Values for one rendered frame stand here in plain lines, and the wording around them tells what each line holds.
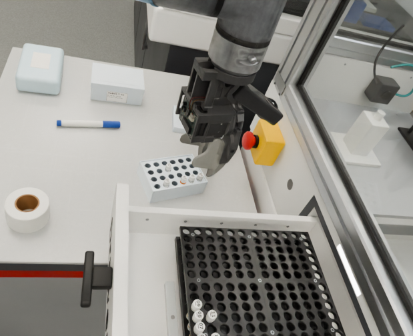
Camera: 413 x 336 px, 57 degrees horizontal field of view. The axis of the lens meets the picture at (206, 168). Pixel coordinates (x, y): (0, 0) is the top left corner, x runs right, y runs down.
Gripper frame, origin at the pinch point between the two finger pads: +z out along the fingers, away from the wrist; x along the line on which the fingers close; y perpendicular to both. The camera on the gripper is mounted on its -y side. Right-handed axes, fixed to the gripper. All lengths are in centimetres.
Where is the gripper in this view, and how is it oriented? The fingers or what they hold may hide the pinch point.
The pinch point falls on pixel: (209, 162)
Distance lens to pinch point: 66.9
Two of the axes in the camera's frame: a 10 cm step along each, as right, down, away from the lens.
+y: -8.9, 1.1, -4.4
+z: -2.5, 6.9, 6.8
